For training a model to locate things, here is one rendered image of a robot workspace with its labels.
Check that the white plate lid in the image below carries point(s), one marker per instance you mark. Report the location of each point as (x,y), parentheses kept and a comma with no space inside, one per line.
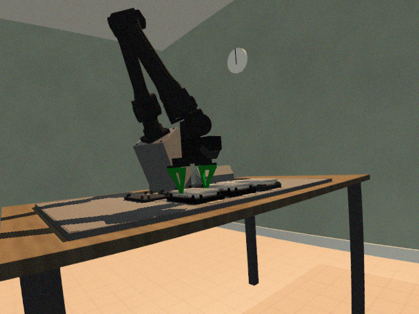
(229,185)

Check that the beige button panel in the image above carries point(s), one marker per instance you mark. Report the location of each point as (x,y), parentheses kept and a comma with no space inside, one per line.
(222,173)

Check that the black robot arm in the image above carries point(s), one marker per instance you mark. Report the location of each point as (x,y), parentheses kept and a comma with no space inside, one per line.
(176,100)

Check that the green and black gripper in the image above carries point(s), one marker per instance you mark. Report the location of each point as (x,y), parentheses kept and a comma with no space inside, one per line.
(179,165)

